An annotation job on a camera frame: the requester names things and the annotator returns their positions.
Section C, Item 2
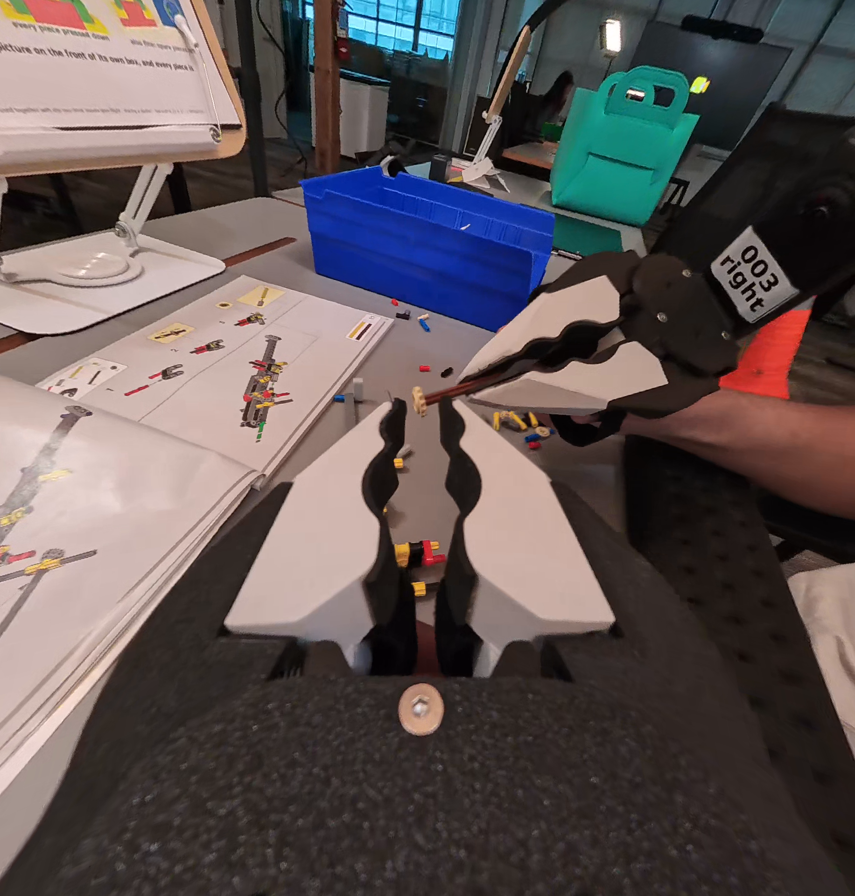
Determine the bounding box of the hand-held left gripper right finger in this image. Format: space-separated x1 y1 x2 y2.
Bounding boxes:
435 400 617 679

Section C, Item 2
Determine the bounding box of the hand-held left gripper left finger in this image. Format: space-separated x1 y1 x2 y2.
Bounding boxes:
224 399 419 676

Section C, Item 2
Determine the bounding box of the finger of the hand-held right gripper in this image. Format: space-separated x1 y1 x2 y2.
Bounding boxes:
464 328 671 415
461 251 644 386

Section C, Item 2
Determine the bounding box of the brown lego axle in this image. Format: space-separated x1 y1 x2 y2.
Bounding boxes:
423 381 486 407

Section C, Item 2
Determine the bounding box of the pile of small lego pins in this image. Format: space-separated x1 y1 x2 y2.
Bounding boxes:
490 409 559 451

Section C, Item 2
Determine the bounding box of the long grey lego beam assembly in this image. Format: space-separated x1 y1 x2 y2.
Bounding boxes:
333 377 448 597

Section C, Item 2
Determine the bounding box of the open lego instruction booklet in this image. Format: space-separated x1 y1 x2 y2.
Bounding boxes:
0 274 395 793

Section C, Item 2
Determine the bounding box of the teal felt bag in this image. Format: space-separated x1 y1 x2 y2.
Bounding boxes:
549 64 702 229

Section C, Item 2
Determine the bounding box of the blue plastic bin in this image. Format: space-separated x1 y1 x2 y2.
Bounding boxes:
299 164 556 332

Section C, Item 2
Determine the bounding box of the orange reflective vest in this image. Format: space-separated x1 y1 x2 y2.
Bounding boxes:
718 297 818 402

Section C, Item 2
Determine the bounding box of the black foam pad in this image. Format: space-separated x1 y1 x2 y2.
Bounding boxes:
622 434 855 844

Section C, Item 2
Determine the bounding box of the wooden board document stand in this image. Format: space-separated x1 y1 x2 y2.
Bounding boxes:
0 0 248 335
447 24 535 191

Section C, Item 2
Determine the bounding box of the white cabinet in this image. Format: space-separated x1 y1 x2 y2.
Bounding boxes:
339 73 391 159

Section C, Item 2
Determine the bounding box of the person's white shirt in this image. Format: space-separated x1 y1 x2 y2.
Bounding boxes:
787 559 855 800

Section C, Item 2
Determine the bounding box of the window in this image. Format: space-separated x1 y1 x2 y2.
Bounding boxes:
346 0 471 61

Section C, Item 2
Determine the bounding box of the printed instruction sheet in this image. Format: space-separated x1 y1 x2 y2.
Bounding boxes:
0 0 244 132

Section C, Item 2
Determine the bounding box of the dark wall screen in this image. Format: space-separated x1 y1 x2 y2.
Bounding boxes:
626 20 797 149

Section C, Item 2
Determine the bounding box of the wooden post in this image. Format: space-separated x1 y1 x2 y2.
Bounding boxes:
313 0 343 173

